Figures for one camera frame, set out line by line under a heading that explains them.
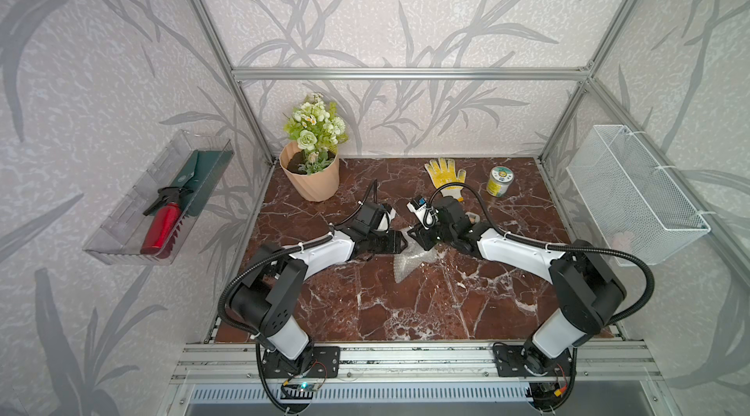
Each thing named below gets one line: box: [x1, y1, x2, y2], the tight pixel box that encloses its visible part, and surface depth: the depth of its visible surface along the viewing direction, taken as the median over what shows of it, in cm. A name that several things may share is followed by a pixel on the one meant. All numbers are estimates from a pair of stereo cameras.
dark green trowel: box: [170, 149, 235, 217], surface depth 72 cm
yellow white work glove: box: [423, 158, 467, 202], surface depth 118 cm
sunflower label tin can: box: [486, 166, 515, 199], surface depth 107 cm
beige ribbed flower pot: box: [279, 140, 340, 203], surface depth 98 cm
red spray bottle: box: [139, 186, 194, 255], surface depth 62 cm
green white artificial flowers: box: [283, 92, 349, 175], surface depth 93 cm
